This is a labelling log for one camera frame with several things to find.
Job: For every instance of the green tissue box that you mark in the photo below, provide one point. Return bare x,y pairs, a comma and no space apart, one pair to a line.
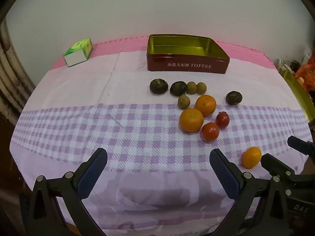
78,54

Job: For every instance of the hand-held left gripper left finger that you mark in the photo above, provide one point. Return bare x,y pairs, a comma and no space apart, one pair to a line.
88,174

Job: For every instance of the crumpled packaging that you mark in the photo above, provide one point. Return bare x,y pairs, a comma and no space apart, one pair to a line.
285,66

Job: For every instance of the beige curtain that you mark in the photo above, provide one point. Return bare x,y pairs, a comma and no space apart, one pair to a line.
12,78

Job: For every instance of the gold tin lid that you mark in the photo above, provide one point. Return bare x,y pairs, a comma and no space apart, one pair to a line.
295,91

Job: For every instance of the red metal tin box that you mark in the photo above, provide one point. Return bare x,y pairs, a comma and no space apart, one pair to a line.
187,65

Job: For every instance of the green longan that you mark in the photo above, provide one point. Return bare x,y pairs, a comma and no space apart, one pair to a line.
201,88
191,88
183,101

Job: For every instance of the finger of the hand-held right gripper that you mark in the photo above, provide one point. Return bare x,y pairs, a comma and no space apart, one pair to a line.
299,143
270,163

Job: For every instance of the person's right forearm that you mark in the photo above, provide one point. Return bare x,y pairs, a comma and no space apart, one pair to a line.
309,166

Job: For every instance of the orange plastic bag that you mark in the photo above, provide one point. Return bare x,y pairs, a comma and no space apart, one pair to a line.
306,73

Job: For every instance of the large orange mandarin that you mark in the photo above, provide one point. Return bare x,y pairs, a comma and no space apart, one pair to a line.
206,104
191,120

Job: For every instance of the purple checkered tablecloth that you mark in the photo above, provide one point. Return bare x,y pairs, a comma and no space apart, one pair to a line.
137,132

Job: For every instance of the pink striped cloth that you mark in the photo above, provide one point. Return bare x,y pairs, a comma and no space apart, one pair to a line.
110,46

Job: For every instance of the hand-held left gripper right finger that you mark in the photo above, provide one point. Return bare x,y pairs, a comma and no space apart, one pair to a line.
225,174

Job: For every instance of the dark wrinkled round fruit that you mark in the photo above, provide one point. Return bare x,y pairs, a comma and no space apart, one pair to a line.
234,98
177,89
159,86

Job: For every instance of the small red tomato with stem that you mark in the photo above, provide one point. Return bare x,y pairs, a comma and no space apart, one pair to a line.
222,120

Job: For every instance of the small oval orange mandarin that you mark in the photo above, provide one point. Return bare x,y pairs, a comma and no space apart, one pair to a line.
251,157

